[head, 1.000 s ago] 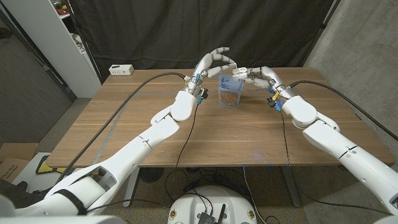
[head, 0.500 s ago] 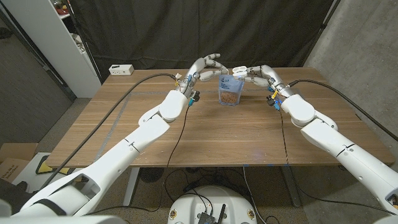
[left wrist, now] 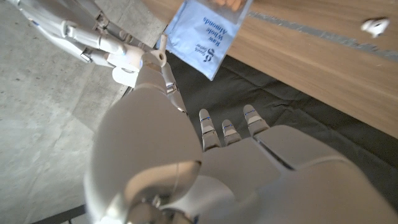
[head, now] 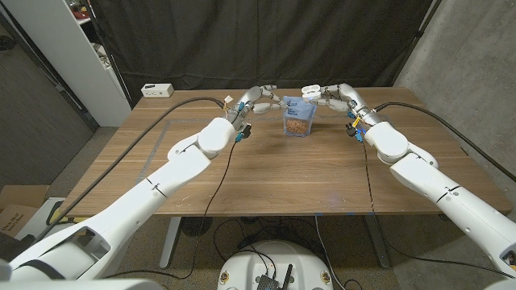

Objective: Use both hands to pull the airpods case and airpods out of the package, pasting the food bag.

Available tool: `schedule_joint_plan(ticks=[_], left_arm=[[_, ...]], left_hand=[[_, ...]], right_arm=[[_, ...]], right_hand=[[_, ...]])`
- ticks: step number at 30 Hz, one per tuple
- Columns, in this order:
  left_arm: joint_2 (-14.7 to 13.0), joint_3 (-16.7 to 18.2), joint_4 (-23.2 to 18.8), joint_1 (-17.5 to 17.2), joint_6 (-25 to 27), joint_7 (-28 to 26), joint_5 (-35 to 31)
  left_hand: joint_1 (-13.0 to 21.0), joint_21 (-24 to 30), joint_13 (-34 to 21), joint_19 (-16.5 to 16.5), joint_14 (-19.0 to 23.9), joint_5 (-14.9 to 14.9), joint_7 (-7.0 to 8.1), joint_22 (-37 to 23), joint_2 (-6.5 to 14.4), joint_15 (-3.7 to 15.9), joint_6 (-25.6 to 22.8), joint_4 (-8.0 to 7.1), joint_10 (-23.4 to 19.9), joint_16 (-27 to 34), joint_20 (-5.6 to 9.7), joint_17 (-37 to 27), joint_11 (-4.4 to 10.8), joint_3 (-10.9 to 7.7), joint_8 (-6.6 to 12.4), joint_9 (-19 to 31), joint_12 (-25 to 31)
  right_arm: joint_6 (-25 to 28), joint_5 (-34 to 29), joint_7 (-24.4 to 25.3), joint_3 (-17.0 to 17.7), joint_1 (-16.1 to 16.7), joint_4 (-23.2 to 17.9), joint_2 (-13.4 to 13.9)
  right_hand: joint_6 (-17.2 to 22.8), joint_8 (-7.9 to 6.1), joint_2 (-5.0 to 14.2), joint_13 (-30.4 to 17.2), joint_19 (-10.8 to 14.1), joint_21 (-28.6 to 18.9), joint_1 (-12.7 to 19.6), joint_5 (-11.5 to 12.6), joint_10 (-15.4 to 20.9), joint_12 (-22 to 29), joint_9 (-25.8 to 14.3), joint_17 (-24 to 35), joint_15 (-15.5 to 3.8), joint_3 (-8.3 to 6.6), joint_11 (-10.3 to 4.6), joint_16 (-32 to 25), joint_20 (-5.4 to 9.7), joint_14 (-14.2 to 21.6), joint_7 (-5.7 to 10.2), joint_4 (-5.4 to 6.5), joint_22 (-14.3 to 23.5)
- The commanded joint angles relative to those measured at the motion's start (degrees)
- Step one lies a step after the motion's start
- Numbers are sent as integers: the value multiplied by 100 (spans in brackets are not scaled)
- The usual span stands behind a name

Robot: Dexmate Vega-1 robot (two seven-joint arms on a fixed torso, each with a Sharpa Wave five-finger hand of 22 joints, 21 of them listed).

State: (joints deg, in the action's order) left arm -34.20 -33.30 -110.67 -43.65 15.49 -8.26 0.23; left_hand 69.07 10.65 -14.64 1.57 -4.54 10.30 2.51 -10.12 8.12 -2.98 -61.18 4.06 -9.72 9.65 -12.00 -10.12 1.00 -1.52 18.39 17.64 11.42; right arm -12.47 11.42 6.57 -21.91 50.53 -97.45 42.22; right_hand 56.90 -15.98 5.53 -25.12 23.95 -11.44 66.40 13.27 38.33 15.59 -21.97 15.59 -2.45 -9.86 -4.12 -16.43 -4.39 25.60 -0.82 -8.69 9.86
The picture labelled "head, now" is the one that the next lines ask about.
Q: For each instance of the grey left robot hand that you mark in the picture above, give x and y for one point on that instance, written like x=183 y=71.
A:
x=248 y=98

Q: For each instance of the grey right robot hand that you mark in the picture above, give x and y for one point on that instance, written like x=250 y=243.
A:
x=350 y=96

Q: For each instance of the white airpods case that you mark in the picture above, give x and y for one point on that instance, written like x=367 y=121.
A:
x=311 y=92

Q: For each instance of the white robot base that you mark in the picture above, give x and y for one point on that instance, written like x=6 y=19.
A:
x=242 y=266

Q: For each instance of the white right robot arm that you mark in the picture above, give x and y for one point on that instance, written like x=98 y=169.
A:
x=427 y=181

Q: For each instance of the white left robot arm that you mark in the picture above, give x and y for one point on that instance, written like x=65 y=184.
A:
x=153 y=193

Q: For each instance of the blue almond food bag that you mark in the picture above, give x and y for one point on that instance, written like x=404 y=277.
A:
x=300 y=121

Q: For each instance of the black backdrop curtain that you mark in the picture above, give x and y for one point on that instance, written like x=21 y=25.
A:
x=201 y=40

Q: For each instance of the black backdrop stand pole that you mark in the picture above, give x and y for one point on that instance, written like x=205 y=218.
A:
x=120 y=82
x=418 y=40

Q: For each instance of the white power strip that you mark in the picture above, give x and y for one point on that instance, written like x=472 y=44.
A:
x=157 y=90

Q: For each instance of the round black floor fan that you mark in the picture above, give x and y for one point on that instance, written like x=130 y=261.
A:
x=196 y=226

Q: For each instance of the grey table leg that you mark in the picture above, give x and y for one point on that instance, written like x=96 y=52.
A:
x=377 y=241

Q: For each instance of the white table leg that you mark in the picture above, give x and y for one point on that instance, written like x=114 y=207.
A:
x=169 y=245

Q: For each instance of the black antenna module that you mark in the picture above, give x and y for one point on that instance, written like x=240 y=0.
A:
x=270 y=282

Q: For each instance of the red shelf item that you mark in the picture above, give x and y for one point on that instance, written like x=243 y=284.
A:
x=80 y=14

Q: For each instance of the white shelf cabinet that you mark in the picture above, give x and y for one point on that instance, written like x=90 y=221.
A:
x=60 y=48

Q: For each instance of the brown cardboard box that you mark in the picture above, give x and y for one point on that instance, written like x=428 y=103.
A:
x=18 y=201

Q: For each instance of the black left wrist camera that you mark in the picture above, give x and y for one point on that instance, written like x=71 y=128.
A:
x=244 y=129

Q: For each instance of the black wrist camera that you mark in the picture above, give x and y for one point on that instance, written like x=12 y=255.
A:
x=350 y=129
x=244 y=129

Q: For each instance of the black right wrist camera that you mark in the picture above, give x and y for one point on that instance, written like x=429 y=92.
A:
x=350 y=129

